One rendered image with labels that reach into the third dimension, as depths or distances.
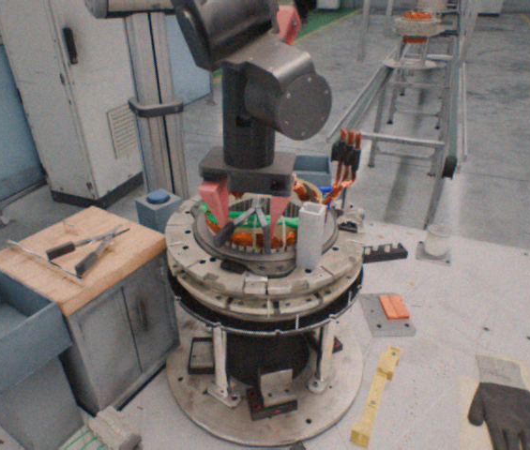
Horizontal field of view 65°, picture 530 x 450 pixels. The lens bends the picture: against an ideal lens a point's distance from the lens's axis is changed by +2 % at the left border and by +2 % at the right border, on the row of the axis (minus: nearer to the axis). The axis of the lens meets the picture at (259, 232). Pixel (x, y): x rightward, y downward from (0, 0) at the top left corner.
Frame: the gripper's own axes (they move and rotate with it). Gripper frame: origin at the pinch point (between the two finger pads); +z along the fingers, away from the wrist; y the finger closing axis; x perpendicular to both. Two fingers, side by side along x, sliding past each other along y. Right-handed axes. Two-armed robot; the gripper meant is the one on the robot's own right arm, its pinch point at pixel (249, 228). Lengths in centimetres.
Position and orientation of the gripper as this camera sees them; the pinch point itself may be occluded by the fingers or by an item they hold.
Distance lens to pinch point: 51.5
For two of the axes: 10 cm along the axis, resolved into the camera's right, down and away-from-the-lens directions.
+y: 9.8, 1.1, -1.4
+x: 1.8, -5.2, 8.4
